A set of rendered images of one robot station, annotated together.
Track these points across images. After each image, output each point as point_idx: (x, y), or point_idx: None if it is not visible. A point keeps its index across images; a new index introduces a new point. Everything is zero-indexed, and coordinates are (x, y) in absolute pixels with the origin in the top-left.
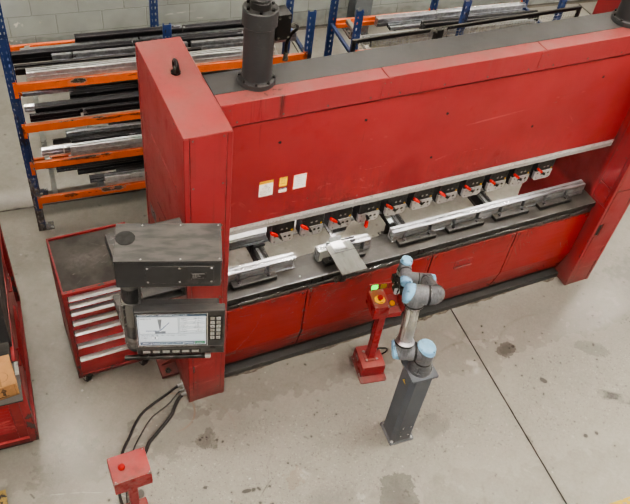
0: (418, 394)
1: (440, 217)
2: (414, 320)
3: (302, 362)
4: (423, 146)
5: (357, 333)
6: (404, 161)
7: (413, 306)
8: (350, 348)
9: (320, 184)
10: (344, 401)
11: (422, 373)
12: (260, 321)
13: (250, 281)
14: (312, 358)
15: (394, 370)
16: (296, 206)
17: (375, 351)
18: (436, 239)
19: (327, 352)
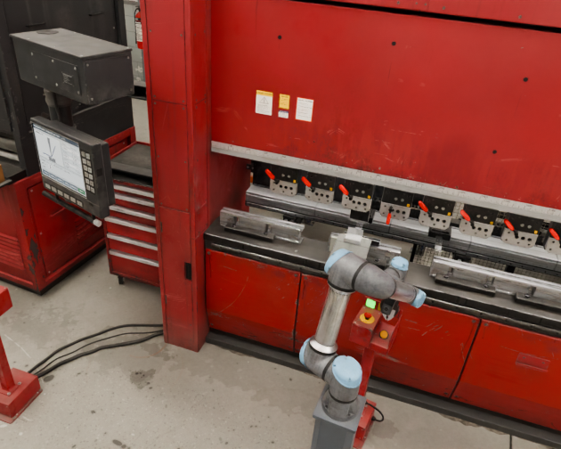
0: (327, 448)
1: (512, 276)
2: (333, 308)
3: (289, 376)
4: (482, 126)
5: (368, 385)
6: (451, 141)
7: (332, 280)
8: None
9: (330, 126)
10: (293, 436)
11: (331, 410)
12: (247, 287)
13: (244, 230)
14: (303, 379)
15: (379, 447)
16: (300, 148)
17: None
18: (492, 298)
19: (322, 384)
